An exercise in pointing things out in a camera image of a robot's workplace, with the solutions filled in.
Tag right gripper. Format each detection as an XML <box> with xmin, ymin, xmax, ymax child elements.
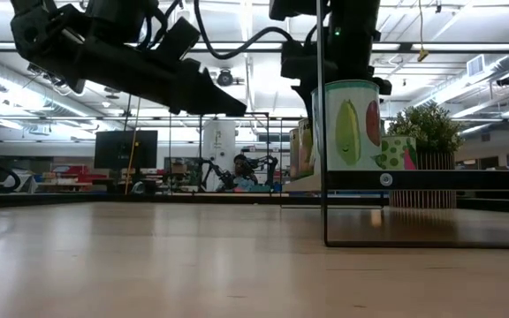
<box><xmin>279</xmin><ymin>38</ymin><xmax>393</xmax><ymax>121</ymax></box>

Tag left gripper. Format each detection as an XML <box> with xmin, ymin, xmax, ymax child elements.
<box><xmin>31</xmin><ymin>39</ymin><xmax>247</xmax><ymax>117</ymax></box>

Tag corn picture tin can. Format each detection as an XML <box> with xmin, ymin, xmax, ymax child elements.
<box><xmin>310</xmin><ymin>79</ymin><xmax>382</xmax><ymax>172</ymax></box>

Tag green dotted peas can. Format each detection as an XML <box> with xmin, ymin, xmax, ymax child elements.
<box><xmin>378</xmin><ymin>135</ymin><xmax>418</xmax><ymax>171</ymax></box>

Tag white round pillar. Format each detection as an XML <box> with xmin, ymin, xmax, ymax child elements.
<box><xmin>201</xmin><ymin>119</ymin><xmax>238</xmax><ymax>192</ymax></box>

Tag person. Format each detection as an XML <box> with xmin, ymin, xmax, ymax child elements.
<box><xmin>231</xmin><ymin>153</ymin><xmax>260</xmax><ymax>193</ymax></box>

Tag yellow hanging tag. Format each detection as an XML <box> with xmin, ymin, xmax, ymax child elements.
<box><xmin>416</xmin><ymin>0</ymin><xmax>430</xmax><ymax>63</ymax></box>

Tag green potted plant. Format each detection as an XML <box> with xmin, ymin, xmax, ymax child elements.
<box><xmin>385</xmin><ymin>102</ymin><xmax>465</xmax><ymax>172</ymax></box>

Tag yellow pole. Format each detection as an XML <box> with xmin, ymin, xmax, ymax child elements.
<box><xmin>124</xmin><ymin>95</ymin><xmax>143</xmax><ymax>195</ymax></box>

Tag black monitor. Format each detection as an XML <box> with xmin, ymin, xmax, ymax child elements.
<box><xmin>94</xmin><ymin>129</ymin><xmax>159</xmax><ymax>170</ymax></box>

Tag white air vent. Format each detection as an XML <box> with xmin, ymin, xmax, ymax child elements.
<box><xmin>466</xmin><ymin>54</ymin><xmax>486</xmax><ymax>79</ymax></box>

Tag red storage boxes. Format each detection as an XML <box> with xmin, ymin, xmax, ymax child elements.
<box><xmin>50</xmin><ymin>164</ymin><xmax>109</xmax><ymax>183</ymax></box>

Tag black ceiling spotlight cluster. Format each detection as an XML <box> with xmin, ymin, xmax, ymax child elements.
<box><xmin>27</xmin><ymin>63</ymin><xmax>71</xmax><ymax>88</ymax></box>

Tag round black ceiling camera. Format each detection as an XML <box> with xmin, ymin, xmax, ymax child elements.
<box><xmin>216</xmin><ymin>68</ymin><xmax>235</xmax><ymax>87</ymax></box>

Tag black looping cable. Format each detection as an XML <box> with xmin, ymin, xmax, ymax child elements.
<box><xmin>192</xmin><ymin>0</ymin><xmax>302</xmax><ymax>61</ymax></box>

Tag silver ventilation duct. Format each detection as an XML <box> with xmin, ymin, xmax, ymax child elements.
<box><xmin>0</xmin><ymin>52</ymin><xmax>90</xmax><ymax>130</ymax></box>

